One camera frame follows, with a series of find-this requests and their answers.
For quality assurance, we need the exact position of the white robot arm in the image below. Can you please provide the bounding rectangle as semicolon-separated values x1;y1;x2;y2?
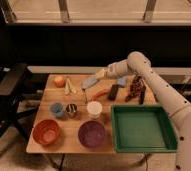
96;51;191;171

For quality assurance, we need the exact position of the purple bowl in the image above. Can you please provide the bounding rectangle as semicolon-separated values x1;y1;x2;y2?
78;120;107;148

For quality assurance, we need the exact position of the orange bowl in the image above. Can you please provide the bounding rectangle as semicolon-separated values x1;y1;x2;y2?
32;119;60;146

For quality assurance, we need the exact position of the orange carrot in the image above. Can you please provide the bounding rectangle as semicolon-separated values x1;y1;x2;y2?
90;88;110;101

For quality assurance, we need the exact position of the black rectangular block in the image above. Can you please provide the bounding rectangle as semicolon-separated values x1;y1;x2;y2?
108;84;119;100

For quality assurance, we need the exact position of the blue sponge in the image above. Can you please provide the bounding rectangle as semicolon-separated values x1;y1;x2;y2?
117;76;127;88

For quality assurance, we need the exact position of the small dark spoon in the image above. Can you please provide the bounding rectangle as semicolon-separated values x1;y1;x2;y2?
82;89;88;104

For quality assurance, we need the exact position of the dark red grapes bunch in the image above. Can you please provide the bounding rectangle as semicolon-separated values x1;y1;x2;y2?
125;76;145;102

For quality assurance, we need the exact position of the white cup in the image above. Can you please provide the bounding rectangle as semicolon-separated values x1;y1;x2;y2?
86;101;103;119

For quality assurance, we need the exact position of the peeled banana toy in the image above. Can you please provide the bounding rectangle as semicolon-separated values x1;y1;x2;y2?
64;78;76;95

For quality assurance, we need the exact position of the dark marker pen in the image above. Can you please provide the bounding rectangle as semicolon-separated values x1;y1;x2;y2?
139;87;146;104

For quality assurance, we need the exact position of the red apple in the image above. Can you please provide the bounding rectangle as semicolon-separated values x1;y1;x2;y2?
53;76;66;88

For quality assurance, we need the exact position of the striped metal cup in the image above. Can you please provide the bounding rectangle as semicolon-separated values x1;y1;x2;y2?
66;104;77;118

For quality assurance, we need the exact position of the blue cup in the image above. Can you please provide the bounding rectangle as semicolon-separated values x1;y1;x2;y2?
50;103;64;118

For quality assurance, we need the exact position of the green plastic tray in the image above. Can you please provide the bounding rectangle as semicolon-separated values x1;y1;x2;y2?
111;105;177;153

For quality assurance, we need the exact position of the black office chair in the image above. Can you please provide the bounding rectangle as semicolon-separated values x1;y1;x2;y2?
0;63;38;140

